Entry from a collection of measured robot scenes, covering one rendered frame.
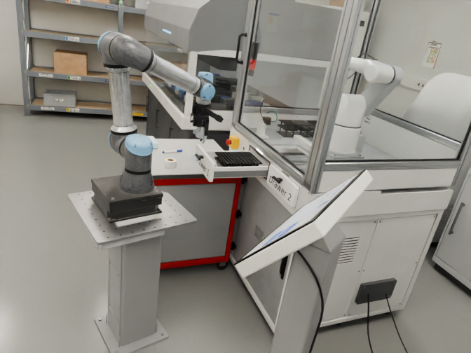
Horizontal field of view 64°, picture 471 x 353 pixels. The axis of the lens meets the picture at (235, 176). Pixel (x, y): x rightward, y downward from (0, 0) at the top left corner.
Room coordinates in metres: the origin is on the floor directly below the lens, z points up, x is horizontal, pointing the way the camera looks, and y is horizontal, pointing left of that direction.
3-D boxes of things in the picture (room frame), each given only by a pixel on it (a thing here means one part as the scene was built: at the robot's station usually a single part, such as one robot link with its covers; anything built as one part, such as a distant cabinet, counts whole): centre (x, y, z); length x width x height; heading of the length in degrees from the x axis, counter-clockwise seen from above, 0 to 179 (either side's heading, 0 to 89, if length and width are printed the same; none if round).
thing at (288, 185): (1.78, -0.24, 0.87); 0.29 x 0.02 x 0.11; 25
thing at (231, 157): (2.02, 0.00, 0.87); 0.22 x 0.18 x 0.06; 115
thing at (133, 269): (1.54, 0.43, 0.38); 0.30 x 0.30 x 0.76; 39
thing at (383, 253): (2.23, -0.56, 0.40); 1.03 x 0.95 x 0.80; 25
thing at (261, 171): (2.02, -0.01, 0.86); 0.40 x 0.26 x 0.06; 115
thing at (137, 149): (1.55, 0.44, 1.03); 0.13 x 0.12 x 0.14; 43
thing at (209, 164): (1.93, 0.18, 0.87); 0.29 x 0.02 x 0.11; 25
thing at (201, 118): (1.91, 0.23, 1.14); 0.09 x 0.08 x 0.12; 115
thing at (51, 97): (5.20, 2.60, 0.22); 0.40 x 0.30 x 0.17; 109
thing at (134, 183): (1.54, 0.43, 0.91); 0.15 x 0.15 x 0.10
